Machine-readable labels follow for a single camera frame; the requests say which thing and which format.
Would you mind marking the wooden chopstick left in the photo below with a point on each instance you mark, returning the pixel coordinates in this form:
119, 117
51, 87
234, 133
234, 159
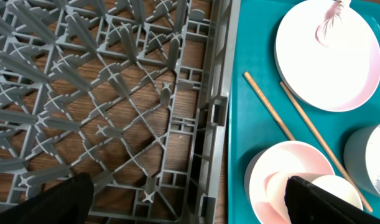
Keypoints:
269, 107

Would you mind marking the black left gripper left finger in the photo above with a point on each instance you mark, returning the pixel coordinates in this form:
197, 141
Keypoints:
67, 202

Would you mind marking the grey plastic dishwasher rack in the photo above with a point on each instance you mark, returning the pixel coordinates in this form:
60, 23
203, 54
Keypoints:
133, 93

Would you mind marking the small pink bowl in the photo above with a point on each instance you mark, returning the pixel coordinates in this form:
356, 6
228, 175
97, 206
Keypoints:
287, 156

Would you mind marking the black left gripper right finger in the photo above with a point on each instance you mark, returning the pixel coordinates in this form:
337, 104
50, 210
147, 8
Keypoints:
309, 204

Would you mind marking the white plastic cup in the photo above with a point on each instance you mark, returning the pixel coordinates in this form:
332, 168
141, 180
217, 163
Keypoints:
338, 186

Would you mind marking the grey white bowl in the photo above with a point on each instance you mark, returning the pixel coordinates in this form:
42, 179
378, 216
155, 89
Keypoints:
362, 158

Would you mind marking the large white pink plate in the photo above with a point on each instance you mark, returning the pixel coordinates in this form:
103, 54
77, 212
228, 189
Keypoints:
328, 55

